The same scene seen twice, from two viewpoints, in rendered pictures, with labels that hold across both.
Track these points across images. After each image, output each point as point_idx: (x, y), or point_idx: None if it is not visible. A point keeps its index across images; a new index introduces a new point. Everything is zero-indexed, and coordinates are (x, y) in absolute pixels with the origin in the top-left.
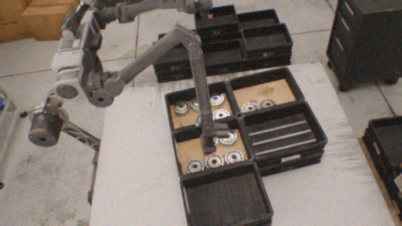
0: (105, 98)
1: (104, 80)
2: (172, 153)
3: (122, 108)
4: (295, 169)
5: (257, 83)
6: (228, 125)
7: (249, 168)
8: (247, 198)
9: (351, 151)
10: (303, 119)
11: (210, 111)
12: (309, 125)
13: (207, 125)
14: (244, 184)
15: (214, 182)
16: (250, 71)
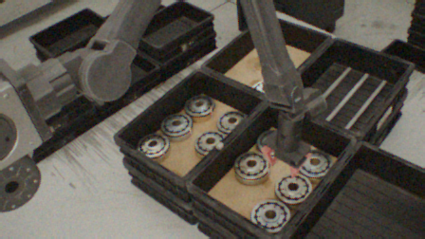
0: (23, 177)
1: (73, 68)
2: (185, 236)
3: (21, 224)
4: (384, 140)
5: (239, 58)
6: (262, 125)
7: (356, 159)
8: (391, 207)
9: (416, 82)
10: (343, 68)
11: (291, 62)
12: (359, 69)
13: (297, 93)
14: (363, 190)
15: (320, 219)
16: (196, 62)
